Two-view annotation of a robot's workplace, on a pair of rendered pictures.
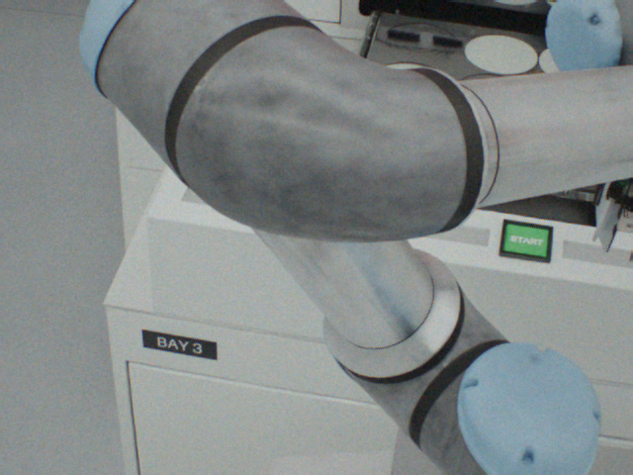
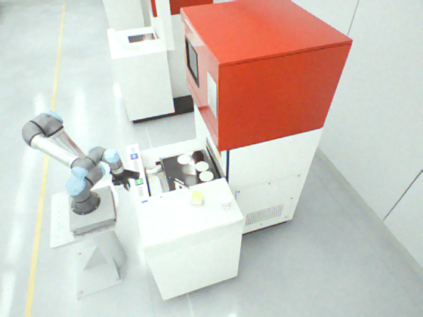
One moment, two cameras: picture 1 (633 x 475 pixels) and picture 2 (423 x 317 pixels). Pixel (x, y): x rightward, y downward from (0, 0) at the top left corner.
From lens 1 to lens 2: 194 cm
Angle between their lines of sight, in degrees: 46
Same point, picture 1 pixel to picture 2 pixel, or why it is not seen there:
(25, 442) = not seen: hidden behind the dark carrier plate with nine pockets
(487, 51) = (201, 164)
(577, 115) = (46, 149)
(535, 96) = (44, 144)
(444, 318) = not seen: hidden behind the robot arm
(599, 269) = (137, 192)
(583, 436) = (70, 189)
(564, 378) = (78, 184)
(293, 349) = not seen: hidden behind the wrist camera
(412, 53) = (193, 156)
